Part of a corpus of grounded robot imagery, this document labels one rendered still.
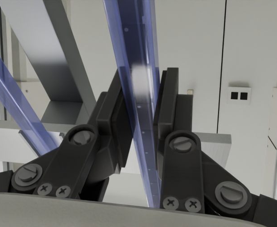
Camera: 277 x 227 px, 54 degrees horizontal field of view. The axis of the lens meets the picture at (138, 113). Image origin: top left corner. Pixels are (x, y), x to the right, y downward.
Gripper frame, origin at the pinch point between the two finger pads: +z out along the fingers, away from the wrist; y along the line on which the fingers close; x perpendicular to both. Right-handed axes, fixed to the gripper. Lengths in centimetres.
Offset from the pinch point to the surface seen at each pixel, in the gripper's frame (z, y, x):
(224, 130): 138, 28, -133
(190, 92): 147, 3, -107
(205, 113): 145, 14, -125
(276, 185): 26, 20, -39
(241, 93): 148, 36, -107
